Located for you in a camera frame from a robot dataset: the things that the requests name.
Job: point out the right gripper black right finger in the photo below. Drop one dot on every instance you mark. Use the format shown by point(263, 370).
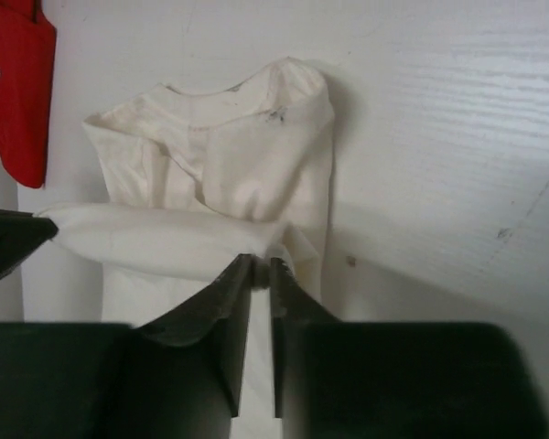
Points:
point(339, 379)

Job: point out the white t-shirt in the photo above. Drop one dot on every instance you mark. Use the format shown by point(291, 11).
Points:
point(195, 180)

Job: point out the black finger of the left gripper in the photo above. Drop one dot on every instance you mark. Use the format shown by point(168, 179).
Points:
point(20, 235)

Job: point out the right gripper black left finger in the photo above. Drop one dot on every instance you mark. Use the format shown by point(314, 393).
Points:
point(179, 376)

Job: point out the red t-shirt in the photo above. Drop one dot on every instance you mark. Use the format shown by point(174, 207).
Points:
point(27, 55)

